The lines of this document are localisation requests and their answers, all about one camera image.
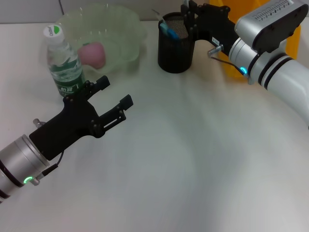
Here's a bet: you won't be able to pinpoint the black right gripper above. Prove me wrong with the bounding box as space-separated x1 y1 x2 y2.
180 0 240 57

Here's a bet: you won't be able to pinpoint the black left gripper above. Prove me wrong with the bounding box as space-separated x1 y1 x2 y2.
28 75 134 161

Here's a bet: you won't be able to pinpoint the blue scissors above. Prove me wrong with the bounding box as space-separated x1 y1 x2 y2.
159 21 181 41

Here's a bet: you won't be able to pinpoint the transparent plastic ruler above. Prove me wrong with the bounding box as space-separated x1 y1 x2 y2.
151 8 168 25

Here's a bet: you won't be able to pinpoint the pink peach toy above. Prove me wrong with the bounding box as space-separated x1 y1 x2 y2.
77 41 107 69

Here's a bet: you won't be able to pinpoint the water bottle green label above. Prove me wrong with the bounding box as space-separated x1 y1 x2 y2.
42 24 88 98

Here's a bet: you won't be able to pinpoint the black mesh pen holder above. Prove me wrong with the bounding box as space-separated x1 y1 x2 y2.
157 13 197 74

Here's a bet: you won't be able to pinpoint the green translucent fruit plate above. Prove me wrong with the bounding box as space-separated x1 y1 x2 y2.
55 3 148 74

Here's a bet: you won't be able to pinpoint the yellow plastic bin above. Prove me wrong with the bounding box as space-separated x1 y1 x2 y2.
209 0 302 79

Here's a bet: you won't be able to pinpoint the right gripper connector cable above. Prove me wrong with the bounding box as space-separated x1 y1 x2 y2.
207 44 251 85

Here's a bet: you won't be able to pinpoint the gripper connector cable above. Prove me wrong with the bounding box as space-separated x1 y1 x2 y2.
31 118 65 187
207 44 251 85

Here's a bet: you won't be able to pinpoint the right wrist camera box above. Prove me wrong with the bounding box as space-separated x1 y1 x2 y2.
234 0 309 54

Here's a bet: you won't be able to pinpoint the left gripper connector cable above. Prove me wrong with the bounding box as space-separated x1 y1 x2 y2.
31 118 65 187

